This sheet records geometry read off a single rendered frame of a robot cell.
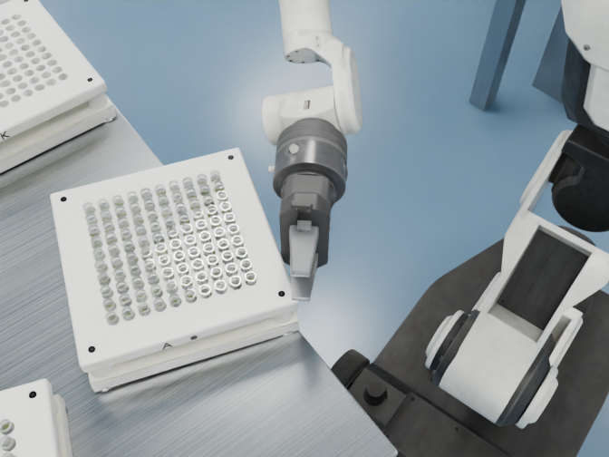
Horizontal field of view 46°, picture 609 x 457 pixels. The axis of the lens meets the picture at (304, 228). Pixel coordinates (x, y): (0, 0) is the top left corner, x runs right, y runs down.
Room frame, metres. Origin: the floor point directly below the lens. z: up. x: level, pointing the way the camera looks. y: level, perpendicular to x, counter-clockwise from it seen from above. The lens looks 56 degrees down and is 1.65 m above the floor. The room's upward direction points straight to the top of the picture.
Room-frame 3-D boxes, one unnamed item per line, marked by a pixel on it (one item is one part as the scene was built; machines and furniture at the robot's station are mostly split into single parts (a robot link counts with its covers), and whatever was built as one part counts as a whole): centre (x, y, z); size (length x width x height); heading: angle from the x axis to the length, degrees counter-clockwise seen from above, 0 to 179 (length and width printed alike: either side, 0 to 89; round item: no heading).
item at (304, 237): (0.41, 0.00, 1.01); 0.06 x 0.03 x 0.02; 176
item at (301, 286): (0.41, 0.00, 0.95); 0.06 x 0.03 x 0.02; 176
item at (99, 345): (0.46, 0.16, 0.94); 0.25 x 0.24 x 0.02; 19
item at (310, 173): (0.50, 0.00, 0.98); 0.12 x 0.10 x 0.13; 176
